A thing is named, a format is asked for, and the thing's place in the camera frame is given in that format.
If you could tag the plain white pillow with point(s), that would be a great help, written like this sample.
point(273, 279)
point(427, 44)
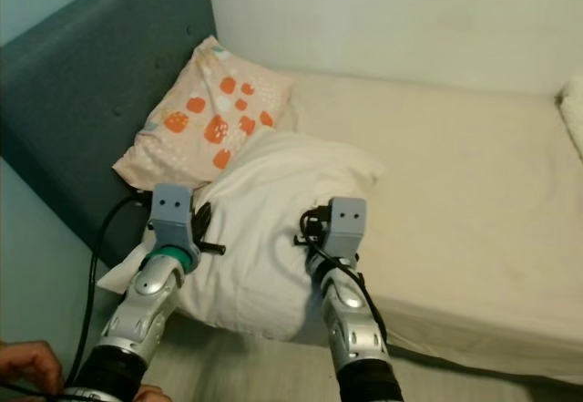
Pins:
point(273, 201)

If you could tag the cream sheeted mattress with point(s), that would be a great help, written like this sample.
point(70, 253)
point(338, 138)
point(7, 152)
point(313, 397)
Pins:
point(474, 220)

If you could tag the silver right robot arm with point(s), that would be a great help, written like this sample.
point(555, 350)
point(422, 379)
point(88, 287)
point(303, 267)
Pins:
point(346, 320)

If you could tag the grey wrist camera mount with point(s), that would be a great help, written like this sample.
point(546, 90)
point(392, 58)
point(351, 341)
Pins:
point(173, 215)
point(346, 227)

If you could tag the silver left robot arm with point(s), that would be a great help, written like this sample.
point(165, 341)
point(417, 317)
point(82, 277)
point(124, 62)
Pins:
point(150, 302)

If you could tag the grey-blue upholstered headboard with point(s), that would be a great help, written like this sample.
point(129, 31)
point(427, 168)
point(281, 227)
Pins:
point(73, 83)

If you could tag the person's bare hand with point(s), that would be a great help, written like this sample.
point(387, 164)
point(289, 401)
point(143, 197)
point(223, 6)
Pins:
point(151, 395)
point(29, 361)

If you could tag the pink pillow with orange prints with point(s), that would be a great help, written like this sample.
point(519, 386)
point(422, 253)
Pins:
point(191, 119)

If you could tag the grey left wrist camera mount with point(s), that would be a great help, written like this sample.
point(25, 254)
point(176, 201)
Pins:
point(173, 215)

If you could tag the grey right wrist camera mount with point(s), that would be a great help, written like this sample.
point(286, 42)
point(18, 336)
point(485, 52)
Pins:
point(346, 227)

